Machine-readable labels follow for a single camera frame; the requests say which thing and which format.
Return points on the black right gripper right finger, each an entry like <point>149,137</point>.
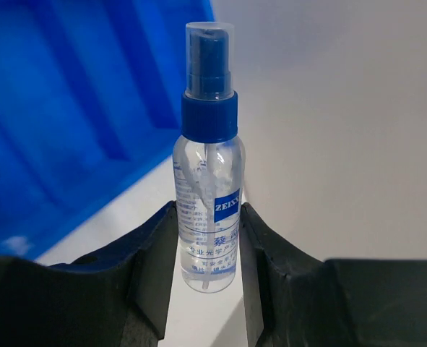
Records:
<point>293,299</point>

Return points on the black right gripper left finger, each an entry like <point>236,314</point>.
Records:
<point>117,295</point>

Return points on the blue compartment storage bin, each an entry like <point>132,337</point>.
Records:
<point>89,103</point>

